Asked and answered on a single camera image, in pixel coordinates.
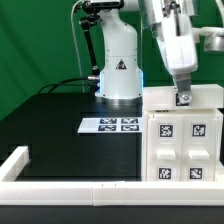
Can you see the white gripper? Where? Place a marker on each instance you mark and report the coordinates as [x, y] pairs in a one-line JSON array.
[[170, 24]]

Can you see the white box part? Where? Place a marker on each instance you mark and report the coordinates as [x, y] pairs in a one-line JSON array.
[[207, 96]]

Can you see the white door panel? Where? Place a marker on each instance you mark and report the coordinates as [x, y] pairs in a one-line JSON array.
[[199, 148]]

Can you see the small white door part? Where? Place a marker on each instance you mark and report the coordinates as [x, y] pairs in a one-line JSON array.
[[163, 147]]

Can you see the white cabinet body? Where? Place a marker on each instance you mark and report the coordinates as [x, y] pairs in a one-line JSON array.
[[183, 114]]

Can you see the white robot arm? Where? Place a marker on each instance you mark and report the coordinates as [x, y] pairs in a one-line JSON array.
[[121, 79]]

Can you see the white marker base plate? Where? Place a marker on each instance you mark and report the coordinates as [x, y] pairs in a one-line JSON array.
[[111, 125]]

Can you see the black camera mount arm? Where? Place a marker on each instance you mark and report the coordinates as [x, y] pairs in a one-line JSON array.
[[86, 23]]

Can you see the white U-shaped table frame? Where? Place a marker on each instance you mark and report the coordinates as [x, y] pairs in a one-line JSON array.
[[121, 193]]

